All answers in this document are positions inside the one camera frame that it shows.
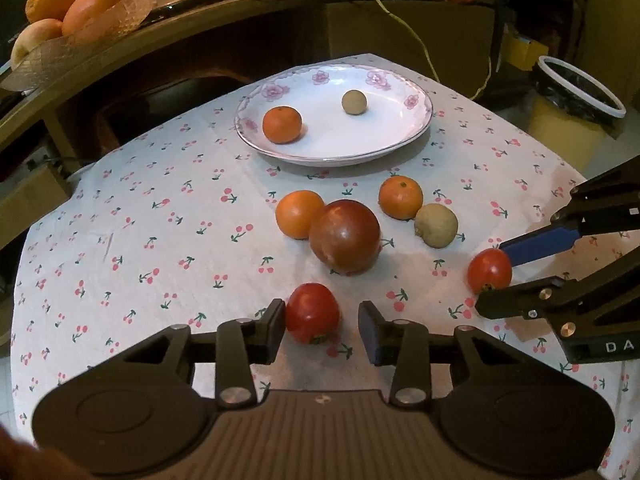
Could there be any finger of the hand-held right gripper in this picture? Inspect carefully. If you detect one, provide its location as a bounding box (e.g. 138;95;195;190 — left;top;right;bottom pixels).
499;156;640;267
475;247;640;348

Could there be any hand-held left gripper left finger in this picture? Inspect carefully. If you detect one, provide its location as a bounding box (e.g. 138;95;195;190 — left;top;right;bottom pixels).
120;299;287;408

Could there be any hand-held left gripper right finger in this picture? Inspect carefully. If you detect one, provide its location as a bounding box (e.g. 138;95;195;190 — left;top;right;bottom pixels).
358;300;511;408

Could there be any white floral plate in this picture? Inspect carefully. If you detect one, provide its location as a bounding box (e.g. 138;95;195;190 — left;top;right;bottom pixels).
234;64;434;168

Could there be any large dark red tomato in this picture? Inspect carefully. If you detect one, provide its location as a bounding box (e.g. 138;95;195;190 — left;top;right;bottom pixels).
309;199;382;276

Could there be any brown kiwi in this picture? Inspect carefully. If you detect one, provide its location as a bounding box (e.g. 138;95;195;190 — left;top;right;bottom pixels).
414;203;459;249

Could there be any yellow trash can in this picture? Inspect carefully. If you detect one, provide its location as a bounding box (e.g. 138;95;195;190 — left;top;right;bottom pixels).
526;55;627;171

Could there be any cherry print tablecloth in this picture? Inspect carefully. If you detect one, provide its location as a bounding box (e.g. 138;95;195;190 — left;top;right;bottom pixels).
10;52;633;480

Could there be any small mandarin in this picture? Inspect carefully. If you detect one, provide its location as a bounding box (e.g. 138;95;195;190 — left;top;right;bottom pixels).
262;106;304;145
378;175;424;221

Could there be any yellow box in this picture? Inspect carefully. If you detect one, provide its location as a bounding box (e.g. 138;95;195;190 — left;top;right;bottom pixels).
500;34;549;74

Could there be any small round brown longan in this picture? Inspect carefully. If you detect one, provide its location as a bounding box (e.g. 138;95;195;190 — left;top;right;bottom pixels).
341;89;368;117

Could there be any cardboard box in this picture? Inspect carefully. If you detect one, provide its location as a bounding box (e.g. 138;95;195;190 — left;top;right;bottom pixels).
0;162;72;252

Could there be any curved wooden desk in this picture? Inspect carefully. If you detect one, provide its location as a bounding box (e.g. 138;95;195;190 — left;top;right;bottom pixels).
0;0;501;251

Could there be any woven fruit basket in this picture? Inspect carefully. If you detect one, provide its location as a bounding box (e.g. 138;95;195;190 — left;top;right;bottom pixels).
0;0;157;92

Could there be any pale yellow apple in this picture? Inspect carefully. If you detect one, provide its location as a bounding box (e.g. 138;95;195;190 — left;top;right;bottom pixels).
10;18;65;69

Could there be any yellow cable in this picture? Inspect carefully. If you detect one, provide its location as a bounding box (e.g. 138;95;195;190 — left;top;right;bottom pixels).
280;0;493;102

